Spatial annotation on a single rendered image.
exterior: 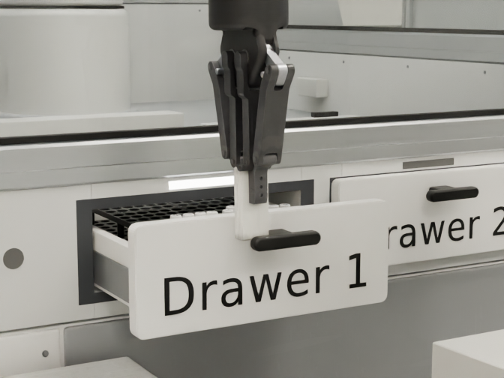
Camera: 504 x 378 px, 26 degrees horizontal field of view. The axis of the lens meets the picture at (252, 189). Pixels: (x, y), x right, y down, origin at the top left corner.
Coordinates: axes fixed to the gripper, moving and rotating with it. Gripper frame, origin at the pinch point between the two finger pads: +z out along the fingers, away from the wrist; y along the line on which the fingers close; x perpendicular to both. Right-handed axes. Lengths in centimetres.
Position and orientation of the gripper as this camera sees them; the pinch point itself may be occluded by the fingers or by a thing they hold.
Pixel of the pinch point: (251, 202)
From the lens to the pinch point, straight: 104.9
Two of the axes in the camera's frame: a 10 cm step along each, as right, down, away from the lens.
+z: 0.2, 9.9, 1.5
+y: 4.8, 1.3, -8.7
